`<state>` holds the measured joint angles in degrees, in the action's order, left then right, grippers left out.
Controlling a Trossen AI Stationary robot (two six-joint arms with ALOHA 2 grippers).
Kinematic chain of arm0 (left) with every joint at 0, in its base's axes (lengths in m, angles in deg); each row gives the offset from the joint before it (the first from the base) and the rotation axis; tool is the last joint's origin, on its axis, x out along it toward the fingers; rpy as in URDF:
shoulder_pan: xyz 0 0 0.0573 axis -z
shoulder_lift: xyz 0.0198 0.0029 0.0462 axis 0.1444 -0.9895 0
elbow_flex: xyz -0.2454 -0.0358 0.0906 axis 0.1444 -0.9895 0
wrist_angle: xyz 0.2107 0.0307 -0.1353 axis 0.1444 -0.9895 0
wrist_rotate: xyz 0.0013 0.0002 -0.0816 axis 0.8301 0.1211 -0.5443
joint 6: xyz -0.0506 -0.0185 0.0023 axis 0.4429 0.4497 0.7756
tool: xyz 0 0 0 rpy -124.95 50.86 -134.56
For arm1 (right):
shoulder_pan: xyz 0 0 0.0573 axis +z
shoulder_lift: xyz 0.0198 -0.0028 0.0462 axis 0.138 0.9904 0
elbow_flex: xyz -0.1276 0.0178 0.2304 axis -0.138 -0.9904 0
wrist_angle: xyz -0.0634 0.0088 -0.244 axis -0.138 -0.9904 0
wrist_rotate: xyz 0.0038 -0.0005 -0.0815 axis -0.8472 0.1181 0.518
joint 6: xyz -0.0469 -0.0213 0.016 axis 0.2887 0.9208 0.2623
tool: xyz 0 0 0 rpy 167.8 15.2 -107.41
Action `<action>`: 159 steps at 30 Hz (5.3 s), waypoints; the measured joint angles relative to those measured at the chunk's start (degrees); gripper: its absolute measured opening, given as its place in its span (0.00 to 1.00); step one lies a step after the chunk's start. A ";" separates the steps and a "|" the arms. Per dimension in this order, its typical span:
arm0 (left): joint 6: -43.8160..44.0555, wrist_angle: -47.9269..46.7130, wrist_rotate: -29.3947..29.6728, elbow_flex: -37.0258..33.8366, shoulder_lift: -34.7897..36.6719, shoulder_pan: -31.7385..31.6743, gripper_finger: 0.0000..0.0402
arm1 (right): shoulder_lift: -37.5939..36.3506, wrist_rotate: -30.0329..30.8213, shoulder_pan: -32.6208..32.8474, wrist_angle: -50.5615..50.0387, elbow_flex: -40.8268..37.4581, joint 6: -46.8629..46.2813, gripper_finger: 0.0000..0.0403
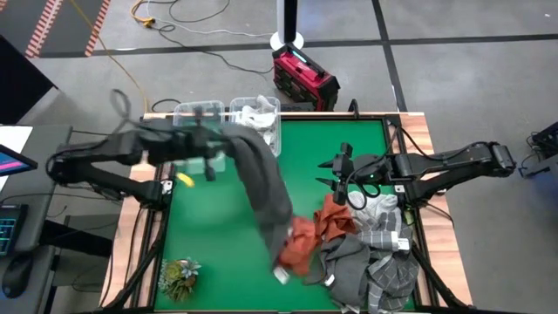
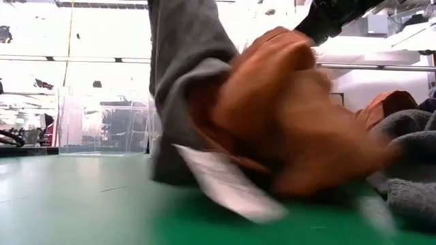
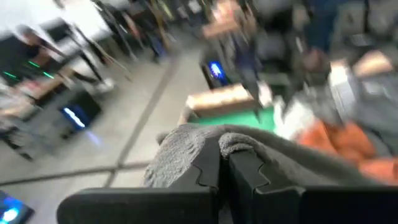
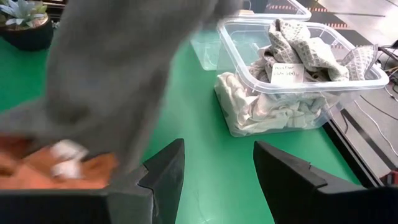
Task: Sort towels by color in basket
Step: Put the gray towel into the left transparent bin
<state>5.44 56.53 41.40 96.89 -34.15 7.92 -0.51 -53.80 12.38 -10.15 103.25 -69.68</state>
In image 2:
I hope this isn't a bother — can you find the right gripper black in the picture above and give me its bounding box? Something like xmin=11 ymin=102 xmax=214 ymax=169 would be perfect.
xmin=294 ymin=6 xmax=341 ymax=46

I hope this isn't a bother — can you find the orange towel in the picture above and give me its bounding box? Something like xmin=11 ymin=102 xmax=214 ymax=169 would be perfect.
xmin=172 ymin=26 xmax=420 ymax=224

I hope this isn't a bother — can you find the clear plastic bin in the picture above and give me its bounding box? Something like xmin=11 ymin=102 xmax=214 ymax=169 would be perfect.
xmin=56 ymin=85 xmax=153 ymax=156

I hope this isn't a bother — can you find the grey ceiling air unit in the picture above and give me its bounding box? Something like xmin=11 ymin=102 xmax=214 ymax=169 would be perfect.
xmin=366 ymin=14 xmax=390 ymax=36

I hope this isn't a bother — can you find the person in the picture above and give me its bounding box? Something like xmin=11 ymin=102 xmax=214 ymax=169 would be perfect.
xmin=43 ymin=113 xmax=55 ymax=147

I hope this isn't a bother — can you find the green table mat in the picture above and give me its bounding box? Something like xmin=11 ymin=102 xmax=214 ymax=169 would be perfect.
xmin=0 ymin=154 xmax=436 ymax=245

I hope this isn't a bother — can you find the black ceiling-mounted device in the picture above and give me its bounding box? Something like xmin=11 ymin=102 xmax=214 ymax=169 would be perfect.
xmin=0 ymin=25 xmax=14 ymax=44

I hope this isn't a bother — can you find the yellow extension cable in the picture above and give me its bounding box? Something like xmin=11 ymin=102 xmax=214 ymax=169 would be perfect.
xmin=54 ymin=0 xmax=74 ymax=148

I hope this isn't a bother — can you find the black cable loop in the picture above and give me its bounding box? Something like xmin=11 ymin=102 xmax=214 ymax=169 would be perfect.
xmin=0 ymin=128 xmax=27 ymax=149

